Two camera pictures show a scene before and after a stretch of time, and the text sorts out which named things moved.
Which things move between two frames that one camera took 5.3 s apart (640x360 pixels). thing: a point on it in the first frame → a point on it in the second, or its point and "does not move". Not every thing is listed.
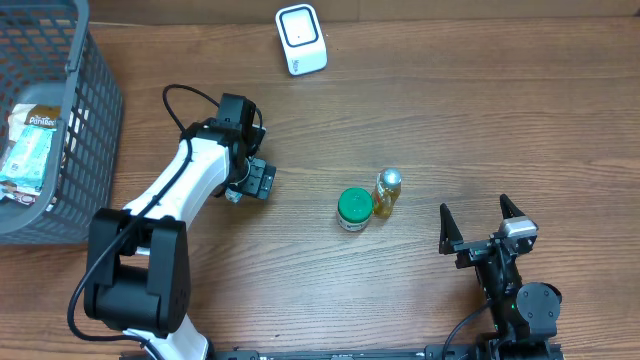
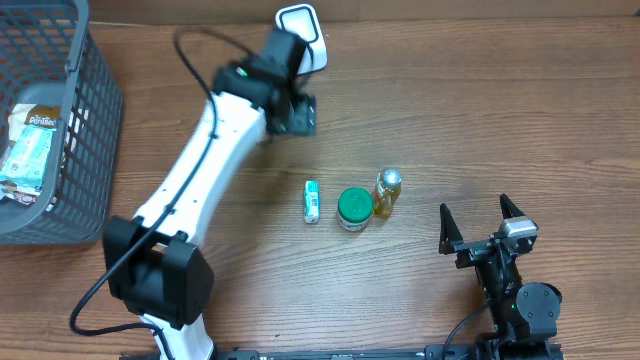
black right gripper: [480, 248] does not move
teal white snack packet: [26, 166] does not move
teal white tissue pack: [232, 196] → [312, 202]
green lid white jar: [354, 209] does not move
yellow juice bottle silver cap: [388, 185] does not move
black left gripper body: [257, 181] → [302, 119]
